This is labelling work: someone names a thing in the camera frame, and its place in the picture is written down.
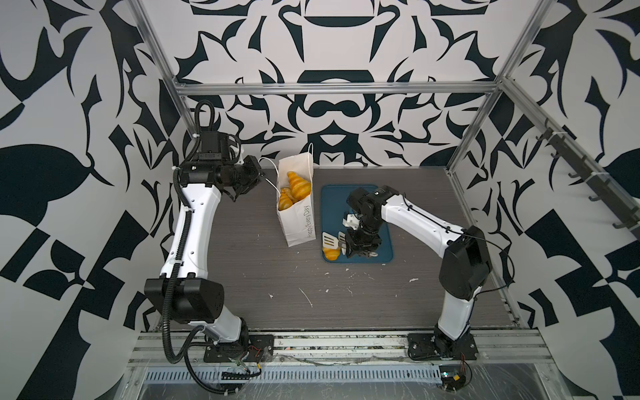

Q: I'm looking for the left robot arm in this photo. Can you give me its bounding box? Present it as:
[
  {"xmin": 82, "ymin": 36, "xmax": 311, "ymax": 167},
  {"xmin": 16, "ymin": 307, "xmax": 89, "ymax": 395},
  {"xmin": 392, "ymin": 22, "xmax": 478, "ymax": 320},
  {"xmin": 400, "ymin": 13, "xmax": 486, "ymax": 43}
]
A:
[{"xmin": 144, "ymin": 155, "xmax": 263, "ymax": 351}]

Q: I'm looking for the aluminium cage frame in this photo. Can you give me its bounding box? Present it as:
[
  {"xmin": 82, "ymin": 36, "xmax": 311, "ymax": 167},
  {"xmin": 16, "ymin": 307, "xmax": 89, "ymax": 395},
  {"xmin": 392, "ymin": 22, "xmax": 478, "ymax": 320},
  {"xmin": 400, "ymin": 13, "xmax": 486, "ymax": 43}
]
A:
[{"xmin": 124, "ymin": 0, "xmax": 640, "ymax": 331}]

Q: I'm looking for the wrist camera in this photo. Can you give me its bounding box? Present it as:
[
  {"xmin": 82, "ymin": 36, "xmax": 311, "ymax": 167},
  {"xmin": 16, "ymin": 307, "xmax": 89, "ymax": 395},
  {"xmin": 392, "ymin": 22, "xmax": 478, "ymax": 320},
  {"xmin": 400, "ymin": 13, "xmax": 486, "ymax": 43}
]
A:
[
  {"xmin": 343, "ymin": 213, "xmax": 360, "ymax": 230},
  {"xmin": 197, "ymin": 131, "xmax": 242, "ymax": 164}
]

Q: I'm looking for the fake croissant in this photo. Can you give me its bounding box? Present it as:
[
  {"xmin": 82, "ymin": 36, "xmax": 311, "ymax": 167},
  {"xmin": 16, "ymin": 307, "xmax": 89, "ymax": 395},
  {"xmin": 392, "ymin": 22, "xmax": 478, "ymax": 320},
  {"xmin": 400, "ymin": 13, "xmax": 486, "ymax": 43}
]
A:
[
  {"xmin": 278, "ymin": 188, "xmax": 298, "ymax": 211},
  {"xmin": 288, "ymin": 171, "xmax": 312, "ymax": 201},
  {"xmin": 323, "ymin": 248, "xmax": 342, "ymax": 262}
]

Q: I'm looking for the aluminium front rail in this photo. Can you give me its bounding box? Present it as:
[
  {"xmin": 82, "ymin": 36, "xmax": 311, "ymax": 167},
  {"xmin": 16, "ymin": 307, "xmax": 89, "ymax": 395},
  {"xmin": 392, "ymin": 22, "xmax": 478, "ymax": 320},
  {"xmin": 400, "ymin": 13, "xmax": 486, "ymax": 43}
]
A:
[{"xmin": 124, "ymin": 327, "xmax": 556, "ymax": 366}]

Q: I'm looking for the white paper gift bag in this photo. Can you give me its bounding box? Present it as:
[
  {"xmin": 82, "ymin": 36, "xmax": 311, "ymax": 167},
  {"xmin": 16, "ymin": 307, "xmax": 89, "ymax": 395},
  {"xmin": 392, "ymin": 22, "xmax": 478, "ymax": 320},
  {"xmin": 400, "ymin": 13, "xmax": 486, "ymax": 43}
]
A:
[{"xmin": 258, "ymin": 144, "xmax": 316, "ymax": 247}]

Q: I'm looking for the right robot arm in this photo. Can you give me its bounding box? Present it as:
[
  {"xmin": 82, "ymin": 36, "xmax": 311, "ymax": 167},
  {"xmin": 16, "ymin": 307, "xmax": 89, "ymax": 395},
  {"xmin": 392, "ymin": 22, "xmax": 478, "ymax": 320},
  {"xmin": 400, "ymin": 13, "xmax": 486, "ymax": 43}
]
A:
[{"xmin": 323, "ymin": 186, "xmax": 493, "ymax": 347}]

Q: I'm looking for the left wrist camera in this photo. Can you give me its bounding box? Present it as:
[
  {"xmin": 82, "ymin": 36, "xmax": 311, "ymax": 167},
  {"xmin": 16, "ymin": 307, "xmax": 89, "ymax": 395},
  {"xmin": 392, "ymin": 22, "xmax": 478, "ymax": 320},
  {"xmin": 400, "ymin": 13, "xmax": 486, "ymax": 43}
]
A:
[{"xmin": 197, "ymin": 131, "xmax": 242, "ymax": 164}]

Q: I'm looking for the black hook rack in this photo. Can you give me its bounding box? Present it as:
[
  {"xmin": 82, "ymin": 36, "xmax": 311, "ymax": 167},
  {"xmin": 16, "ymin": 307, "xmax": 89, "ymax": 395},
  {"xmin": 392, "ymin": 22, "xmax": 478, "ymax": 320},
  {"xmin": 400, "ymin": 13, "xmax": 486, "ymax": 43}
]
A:
[{"xmin": 536, "ymin": 118, "xmax": 639, "ymax": 241}]

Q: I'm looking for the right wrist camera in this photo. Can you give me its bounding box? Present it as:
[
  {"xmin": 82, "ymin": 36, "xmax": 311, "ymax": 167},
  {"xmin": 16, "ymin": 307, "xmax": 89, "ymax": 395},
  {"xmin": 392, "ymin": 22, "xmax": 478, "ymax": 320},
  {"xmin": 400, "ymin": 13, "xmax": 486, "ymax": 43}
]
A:
[{"xmin": 343, "ymin": 213, "xmax": 360, "ymax": 230}]

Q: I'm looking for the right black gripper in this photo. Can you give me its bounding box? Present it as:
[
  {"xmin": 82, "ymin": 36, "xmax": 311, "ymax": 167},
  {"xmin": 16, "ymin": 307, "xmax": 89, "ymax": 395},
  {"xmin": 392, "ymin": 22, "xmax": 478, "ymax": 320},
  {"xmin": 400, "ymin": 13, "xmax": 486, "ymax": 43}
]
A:
[{"xmin": 342, "ymin": 217, "xmax": 382, "ymax": 257}]

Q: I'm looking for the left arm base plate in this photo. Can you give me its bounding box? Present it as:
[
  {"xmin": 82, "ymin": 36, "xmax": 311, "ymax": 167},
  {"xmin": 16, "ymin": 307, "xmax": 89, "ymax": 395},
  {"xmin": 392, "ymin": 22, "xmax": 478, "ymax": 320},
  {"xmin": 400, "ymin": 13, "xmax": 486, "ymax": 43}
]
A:
[{"xmin": 203, "ymin": 334, "xmax": 275, "ymax": 363}]

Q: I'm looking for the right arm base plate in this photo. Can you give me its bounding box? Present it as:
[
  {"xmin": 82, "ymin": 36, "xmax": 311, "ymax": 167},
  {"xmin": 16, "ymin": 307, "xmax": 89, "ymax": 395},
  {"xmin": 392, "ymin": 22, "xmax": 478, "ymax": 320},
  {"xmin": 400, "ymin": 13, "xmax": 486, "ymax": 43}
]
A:
[{"xmin": 407, "ymin": 331, "xmax": 478, "ymax": 361}]

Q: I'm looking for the teal plastic tray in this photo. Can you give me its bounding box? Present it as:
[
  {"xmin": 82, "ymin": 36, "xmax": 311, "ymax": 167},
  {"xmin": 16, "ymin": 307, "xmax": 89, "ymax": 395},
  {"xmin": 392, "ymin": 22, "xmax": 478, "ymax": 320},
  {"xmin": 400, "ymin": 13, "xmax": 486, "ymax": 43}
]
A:
[{"xmin": 320, "ymin": 184, "xmax": 393, "ymax": 264}]

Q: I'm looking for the small electronics board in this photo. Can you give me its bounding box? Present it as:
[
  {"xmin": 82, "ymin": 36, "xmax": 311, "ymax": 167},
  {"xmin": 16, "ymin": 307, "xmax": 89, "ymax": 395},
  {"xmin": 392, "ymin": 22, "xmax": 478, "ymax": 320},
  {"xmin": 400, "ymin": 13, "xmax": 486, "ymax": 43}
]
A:
[{"xmin": 439, "ymin": 364, "xmax": 473, "ymax": 393}]

